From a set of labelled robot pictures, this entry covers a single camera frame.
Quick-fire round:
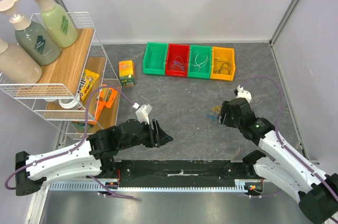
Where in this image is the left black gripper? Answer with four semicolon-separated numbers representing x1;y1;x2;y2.
119;119;173;151

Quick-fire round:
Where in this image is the black thin cable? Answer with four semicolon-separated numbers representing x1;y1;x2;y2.
212;57;234;74

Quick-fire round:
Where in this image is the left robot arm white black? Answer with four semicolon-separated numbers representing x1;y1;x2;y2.
15;119;173;196

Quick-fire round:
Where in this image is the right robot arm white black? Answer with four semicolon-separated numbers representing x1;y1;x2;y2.
218;98;337;223

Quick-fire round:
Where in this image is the yellow bin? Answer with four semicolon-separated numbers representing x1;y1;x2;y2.
210;46;236;81

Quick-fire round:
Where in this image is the green bin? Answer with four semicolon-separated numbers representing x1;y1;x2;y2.
143;42;168;76
187;45;212;79

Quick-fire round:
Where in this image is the orange toy package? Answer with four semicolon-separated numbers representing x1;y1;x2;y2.
92;88;119;125

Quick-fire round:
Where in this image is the left green bin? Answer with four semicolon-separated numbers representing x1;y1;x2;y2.
143;42;168;76

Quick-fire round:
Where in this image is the yellow green small box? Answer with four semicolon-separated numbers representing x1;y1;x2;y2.
119;60;136;87

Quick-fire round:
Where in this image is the red bin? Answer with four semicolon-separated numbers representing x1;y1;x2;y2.
165;43;190;77

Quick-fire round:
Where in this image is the colourful box on lower shelf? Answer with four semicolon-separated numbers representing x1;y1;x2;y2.
72;122;94;133

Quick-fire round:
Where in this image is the yellow candy bag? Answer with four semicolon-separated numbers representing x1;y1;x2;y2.
78;69;99;101

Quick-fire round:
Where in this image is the white tape roll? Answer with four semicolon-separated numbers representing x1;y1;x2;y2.
59;94;82;110

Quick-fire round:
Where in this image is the light green pump bottle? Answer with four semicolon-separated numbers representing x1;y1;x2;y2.
34;0;78;48

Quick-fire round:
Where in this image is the dark green pump bottle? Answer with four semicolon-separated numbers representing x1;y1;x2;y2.
9;13;61;66

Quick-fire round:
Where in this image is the beige pump bottle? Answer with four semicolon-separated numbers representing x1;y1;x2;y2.
0;0;43;84

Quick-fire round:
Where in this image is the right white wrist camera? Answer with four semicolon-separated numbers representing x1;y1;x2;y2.
234;85;252;103

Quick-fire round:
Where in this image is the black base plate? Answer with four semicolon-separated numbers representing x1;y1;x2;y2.
100;159;275;188

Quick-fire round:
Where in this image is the slotted cable duct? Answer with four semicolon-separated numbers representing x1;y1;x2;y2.
49;181;247;193

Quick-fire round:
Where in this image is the white wire shelf rack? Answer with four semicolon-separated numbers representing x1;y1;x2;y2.
1;12;121;143

